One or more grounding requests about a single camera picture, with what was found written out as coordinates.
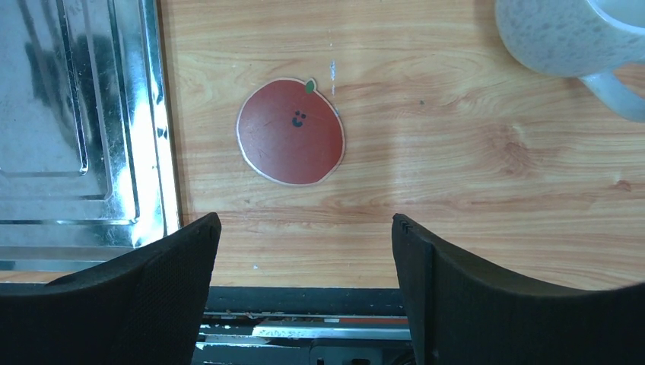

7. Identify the red round coaster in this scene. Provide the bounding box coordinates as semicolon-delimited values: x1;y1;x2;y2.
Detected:
236;77;346;186

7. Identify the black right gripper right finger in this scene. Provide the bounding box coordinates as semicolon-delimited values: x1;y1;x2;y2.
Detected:
392;214;644;364

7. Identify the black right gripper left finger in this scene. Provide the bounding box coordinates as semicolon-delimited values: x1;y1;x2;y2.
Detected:
1;213;221;364

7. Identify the white cup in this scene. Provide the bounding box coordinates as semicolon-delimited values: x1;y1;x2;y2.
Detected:
494;1;644;122

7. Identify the metal tray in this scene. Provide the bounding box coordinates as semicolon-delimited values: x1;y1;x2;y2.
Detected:
1;1;180;271

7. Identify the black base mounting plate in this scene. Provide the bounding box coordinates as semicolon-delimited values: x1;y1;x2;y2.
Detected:
190;285;411;364

